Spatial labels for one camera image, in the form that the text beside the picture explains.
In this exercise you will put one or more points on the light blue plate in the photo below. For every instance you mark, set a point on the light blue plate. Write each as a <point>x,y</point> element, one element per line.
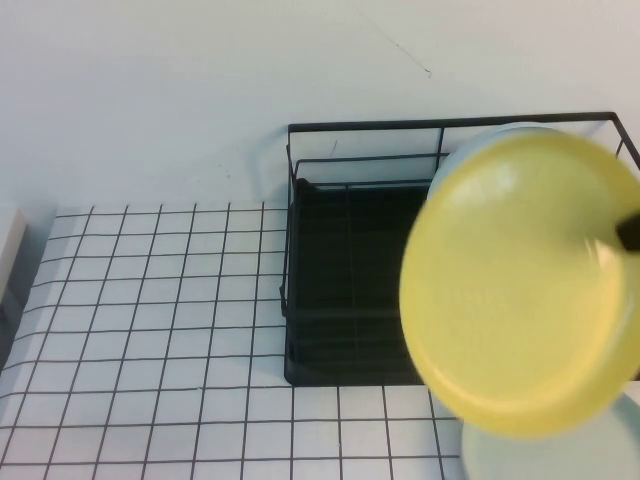
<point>465,155</point>

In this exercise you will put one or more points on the pale green plate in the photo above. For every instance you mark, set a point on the pale green plate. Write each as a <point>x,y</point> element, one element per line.
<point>525,457</point>

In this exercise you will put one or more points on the black plastic drip tray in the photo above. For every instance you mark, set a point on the black plastic drip tray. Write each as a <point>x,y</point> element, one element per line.
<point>350,240</point>

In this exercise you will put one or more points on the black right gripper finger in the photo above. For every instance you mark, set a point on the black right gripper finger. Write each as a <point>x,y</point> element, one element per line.
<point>631,232</point>

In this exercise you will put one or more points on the white black-grid table mat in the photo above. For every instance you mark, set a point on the white black-grid table mat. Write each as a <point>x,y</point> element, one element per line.
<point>150,310</point>

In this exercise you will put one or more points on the yellow plate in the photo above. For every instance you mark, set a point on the yellow plate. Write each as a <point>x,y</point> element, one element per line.
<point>510,300</point>

